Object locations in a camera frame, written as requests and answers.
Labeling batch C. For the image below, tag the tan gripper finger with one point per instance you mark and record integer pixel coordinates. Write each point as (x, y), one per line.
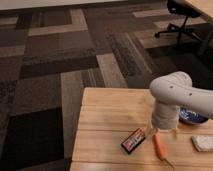
(149, 127)
(175, 132)

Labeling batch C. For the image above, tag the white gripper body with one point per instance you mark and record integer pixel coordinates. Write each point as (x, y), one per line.
(165, 116)

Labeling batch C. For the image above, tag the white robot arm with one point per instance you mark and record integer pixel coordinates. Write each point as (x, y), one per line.
(170, 93)

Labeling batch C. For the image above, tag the blue ceramic bowl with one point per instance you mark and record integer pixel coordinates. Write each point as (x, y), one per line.
(190, 117)

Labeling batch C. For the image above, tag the red black snack packet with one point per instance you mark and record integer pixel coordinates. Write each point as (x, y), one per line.
(133, 140)

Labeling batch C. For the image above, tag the white sponge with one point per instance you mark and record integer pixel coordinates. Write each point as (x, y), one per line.
(203, 143)

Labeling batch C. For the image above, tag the light wooden desk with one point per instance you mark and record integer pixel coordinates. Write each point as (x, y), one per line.
(205, 7)

